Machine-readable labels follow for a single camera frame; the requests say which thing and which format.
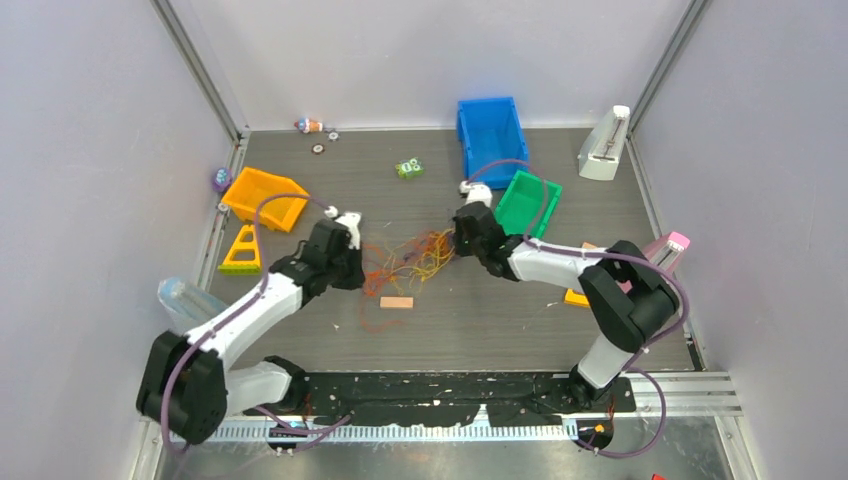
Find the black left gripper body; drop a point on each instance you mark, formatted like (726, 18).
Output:
(328, 269)

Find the small wooden block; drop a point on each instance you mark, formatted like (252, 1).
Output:
(396, 302)

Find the purple round toy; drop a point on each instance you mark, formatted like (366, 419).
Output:
(222, 180)

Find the yellow triangle block right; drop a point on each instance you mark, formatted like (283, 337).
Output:
(574, 298)

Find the small clown figurine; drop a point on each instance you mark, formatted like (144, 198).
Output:
(307, 125)

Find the orange plastic bin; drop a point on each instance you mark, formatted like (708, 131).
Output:
(252, 186)

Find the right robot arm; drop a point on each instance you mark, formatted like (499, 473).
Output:
(631, 299)

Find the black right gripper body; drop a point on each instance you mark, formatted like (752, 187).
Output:
(465, 245)

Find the blue plastic bin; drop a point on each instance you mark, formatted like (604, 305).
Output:
(489, 130)

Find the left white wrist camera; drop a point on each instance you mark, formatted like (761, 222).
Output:
(351, 220)

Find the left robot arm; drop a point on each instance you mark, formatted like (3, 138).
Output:
(190, 386)

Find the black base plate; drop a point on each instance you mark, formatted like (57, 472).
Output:
(445, 399)

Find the clear plastic bottle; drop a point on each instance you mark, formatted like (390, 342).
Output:
(187, 305)

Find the green plastic bin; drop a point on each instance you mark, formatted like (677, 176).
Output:
(526, 202)

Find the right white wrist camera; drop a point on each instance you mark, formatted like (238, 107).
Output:
(476, 192)

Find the white metronome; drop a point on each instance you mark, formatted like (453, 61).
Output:
(600, 154)

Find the pink metronome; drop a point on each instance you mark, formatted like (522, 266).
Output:
(667, 251)

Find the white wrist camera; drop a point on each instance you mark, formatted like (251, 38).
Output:
(351, 220)
(476, 192)

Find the yellow triangle block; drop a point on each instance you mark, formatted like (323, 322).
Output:
(574, 298)
(243, 256)

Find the yellow triangle block left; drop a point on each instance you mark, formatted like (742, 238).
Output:
(243, 256)

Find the green monster toy block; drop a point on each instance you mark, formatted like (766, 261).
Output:
(409, 168)

